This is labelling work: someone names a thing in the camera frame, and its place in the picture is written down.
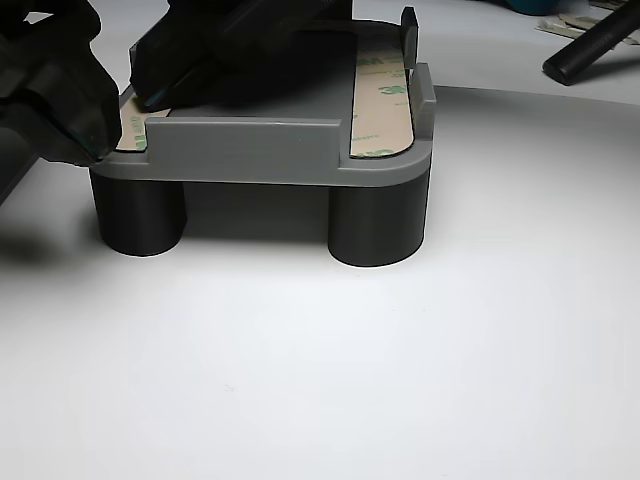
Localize black cylindrical rod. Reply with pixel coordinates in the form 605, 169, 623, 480
542, 7, 640, 86

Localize tan 3M tape liner strip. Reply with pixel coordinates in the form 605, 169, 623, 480
115, 94, 174, 153
348, 49, 415, 159

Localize grey fixture block, dark legs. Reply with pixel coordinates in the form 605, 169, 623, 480
91, 19, 437, 269

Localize dark grey upright tab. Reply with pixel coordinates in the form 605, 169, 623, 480
401, 5, 421, 70

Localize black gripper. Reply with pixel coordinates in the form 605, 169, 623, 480
0, 0, 122, 166
128, 0, 358, 113

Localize teal object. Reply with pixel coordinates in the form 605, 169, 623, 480
508, 0, 557, 15

